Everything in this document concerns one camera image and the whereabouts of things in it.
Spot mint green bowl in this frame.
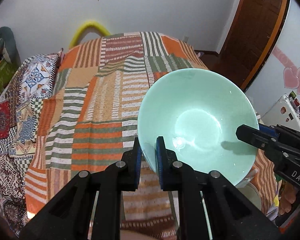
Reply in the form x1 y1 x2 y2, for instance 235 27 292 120
137 68 258 185

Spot person's right hand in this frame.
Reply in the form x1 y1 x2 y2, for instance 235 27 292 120
279 182 298 215

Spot white refrigerator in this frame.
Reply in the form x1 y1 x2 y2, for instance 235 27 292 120
261 90 300 132

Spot brown wooden door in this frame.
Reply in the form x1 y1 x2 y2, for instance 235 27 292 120
221 0 289 90

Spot patterned quilt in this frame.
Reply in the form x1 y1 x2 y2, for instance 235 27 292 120
0 50 63 236

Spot yellow foam tube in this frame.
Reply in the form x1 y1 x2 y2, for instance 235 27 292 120
69 20 110 49

